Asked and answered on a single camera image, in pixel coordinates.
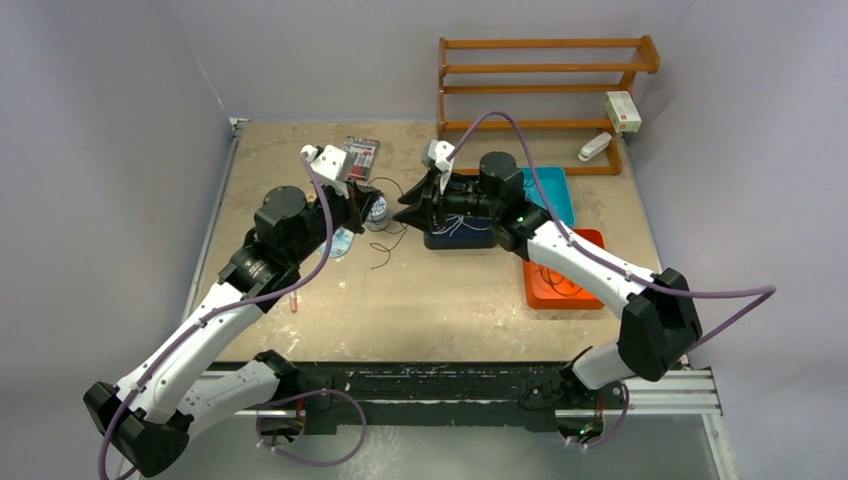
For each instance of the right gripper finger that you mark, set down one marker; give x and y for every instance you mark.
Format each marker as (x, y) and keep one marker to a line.
(418, 217)
(422, 190)

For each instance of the wooden rack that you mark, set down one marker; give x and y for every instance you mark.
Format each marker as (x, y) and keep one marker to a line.
(645, 59)

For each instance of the dark blue tray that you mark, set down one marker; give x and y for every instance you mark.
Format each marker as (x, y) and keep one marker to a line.
(461, 233)

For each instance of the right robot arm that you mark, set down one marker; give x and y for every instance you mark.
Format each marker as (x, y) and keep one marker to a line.
(658, 320)

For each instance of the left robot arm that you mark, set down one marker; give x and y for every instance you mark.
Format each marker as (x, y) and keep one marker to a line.
(150, 415)

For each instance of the light blue tray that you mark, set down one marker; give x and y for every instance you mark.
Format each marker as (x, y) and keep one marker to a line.
(554, 183)

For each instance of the white staples box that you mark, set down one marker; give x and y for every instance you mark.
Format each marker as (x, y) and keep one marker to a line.
(622, 112)

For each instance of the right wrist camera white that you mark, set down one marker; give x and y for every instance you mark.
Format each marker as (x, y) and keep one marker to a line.
(438, 155)

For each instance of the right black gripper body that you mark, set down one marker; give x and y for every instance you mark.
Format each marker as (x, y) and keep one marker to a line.
(456, 200)

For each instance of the orange tray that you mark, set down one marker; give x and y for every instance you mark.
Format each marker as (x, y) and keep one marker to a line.
(549, 290)

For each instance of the marker pen pack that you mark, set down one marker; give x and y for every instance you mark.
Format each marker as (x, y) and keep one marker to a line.
(363, 152)

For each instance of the white stapler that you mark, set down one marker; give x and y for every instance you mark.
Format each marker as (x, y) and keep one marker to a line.
(594, 147)

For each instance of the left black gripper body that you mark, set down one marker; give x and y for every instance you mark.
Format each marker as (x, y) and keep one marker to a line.
(346, 211)

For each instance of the cleaning gel jar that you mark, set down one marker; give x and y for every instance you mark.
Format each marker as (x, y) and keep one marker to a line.
(378, 216)

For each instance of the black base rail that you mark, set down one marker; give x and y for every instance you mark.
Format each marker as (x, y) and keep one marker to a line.
(536, 396)

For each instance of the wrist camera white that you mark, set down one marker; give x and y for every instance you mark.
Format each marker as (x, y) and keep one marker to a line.
(438, 155)
(332, 166)

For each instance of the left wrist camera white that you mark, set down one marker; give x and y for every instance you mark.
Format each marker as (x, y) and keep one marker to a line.
(332, 166)

